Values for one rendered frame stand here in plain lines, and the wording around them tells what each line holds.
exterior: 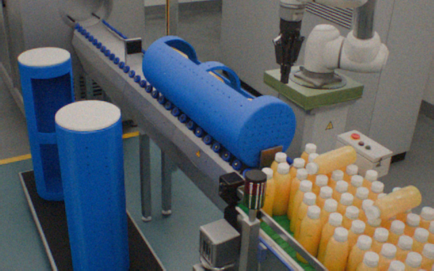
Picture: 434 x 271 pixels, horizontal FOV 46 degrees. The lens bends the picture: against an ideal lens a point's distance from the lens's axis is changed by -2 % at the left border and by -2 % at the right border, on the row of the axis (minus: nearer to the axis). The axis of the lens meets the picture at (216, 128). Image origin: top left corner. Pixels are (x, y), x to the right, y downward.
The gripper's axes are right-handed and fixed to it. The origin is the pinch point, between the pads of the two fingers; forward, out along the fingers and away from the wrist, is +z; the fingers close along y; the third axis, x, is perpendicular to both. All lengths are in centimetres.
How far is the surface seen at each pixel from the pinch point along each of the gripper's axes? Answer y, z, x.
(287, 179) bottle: -9.7, 31.2, -18.9
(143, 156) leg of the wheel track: -10, 89, 105
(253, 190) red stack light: -39, 14, -38
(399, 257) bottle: -5, 32, -66
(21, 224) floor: -79, 137, 138
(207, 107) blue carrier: -14.6, 22.8, 28.5
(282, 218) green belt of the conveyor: -11, 47, -21
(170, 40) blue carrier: -2, 14, 85
